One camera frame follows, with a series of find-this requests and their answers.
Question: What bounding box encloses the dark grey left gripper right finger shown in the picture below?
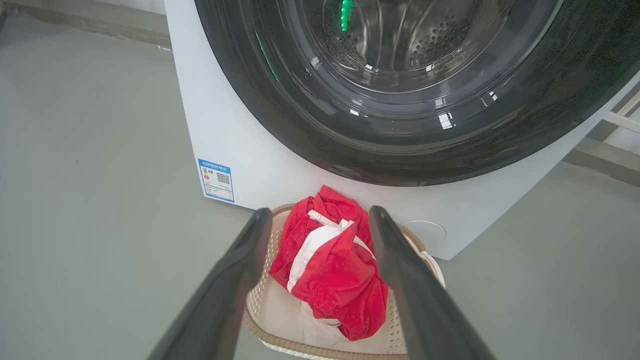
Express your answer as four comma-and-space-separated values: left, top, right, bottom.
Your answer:
368, 205, 496, 360

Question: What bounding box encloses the blue energy label sticker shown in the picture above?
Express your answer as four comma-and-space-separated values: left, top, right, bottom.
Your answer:
197, 158, 235, 203

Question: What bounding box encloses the cream perforated laundry basket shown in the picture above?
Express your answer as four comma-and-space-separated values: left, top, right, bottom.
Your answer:
242, 202, 447, 360

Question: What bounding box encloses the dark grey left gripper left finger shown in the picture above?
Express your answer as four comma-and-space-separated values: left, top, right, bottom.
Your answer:
147, 207, 273, 360

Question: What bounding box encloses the steel washing machine drum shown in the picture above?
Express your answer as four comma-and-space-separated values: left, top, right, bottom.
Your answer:
295, 0, 566, 96

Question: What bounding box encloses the white railing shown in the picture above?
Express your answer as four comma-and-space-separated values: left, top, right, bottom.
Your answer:
602, 90, 640, 136

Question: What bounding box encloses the red and white garment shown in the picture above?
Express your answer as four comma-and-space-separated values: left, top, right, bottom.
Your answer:
269, 185, 390, 342

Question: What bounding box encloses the round white filter cover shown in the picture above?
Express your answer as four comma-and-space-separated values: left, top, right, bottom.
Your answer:
400, 220, 447, 256

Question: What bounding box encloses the white front-load washing machine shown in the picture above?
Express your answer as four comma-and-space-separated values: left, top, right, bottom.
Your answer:
164, 0, 640, 261

